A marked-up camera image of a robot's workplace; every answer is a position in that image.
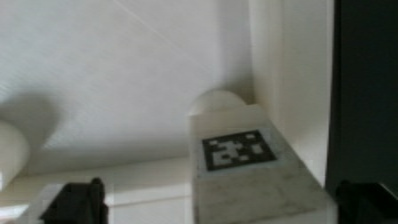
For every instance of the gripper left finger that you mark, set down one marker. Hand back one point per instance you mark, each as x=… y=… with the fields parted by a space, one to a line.
x=78 y=207

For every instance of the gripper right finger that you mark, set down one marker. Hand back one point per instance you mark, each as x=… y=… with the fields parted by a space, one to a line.
x=366 y=203

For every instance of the white leg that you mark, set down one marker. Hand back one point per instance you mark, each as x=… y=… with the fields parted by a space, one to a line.
x=252 y=185

